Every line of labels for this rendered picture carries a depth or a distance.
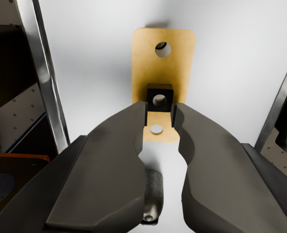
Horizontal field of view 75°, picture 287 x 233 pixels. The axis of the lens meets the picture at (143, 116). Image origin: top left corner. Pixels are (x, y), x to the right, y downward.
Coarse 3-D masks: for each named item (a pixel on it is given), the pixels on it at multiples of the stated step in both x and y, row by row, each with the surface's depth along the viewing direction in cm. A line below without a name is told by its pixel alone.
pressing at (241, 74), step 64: (64, 0) 13; (128, 0) 13; (192, 0) 13; (256, 0) 13; (64, 64) 16; (128, 64) 15; (192, 64) 15; (256, 64) 15; (64, 128) 19; (256, 128) 18
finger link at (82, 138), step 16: (80, 144) 8; (64, 160) 7; (48, 176) 6; (64, 176) 6; (32, 192) 6; (48, 192) 6; (16, 208) 5; (32, 208) 5; (48, 208) 5; (0, 224) 5; (16, 224) 5; (32, 224) 5
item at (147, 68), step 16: (144, 32) 11; (160, 32) 11; (176, 32) 11; (192, 32) 11; (144, 48) 11; (176, 48) 11; (192, 48) 11; (144, 64) 12; (160, 64) 12; (176, 64) 12; (144, 80) 13; (160, 80) 12; (176, 80) 12; (144, 96) 13; (176, 96) 13; (160, 112) 14; (144, 128) 15
